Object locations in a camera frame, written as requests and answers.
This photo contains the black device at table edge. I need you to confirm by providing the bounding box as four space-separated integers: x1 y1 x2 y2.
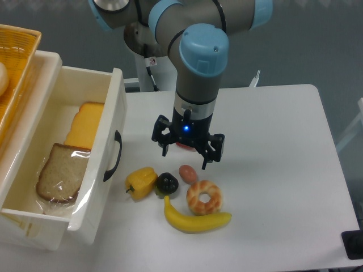
341 230 363 260

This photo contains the yellow banana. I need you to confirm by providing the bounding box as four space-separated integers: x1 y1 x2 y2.
163 196 232 233

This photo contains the dark purple mangosteen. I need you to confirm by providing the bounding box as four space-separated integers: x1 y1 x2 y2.
154 172 179 198

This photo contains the white bun in basket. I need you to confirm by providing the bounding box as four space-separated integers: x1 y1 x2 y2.
0 62 9 96

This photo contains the yellow wicker basket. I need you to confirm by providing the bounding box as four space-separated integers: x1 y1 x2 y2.
1 24 41 142

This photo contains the red object under gripper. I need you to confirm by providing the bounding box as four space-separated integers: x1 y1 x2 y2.
176 142 196 152

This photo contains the white bracket behind table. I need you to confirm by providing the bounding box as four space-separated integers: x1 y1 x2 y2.
248 70 261 88

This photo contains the black drawer handle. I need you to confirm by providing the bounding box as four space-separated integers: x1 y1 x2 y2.
103 130 123 182

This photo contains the white plastic drawer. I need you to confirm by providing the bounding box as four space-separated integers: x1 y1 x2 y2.
1 67 127 250

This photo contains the white frame at right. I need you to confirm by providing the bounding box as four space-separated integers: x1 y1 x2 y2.
335 98 362 154

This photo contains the white drawer cabinet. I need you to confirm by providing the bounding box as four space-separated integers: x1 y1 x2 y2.
1 50 65 250

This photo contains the brown bread slice in wrap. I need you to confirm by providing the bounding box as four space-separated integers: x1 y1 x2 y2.
36 143 91 203

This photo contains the brown egg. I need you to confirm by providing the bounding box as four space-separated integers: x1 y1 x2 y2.
179 165 197 184

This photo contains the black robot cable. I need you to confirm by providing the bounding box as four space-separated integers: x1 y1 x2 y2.
143 44 160 92

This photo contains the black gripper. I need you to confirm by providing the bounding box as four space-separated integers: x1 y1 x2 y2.
151 108 225 170

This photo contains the braided bread ring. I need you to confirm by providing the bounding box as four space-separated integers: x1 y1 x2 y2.
186 180 223 216

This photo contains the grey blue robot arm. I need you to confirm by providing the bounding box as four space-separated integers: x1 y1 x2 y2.
88 1 273 164

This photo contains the yellow bell pepper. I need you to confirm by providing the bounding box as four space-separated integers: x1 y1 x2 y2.
125 167 158 201

